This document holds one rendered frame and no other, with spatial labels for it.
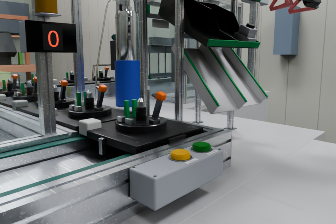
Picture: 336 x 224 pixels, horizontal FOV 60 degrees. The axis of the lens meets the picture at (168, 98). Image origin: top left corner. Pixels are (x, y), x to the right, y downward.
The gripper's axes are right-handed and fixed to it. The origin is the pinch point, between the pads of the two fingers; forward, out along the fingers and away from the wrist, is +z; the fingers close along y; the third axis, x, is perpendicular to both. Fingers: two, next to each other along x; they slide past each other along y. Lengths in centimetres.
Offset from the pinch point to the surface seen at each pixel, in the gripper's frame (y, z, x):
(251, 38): -0.9, 14.2, 2.1
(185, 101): -31, 95, 1
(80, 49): 22, 118, -45
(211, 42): 21.2, 12.0, 5.8
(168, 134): 42, 16, 30
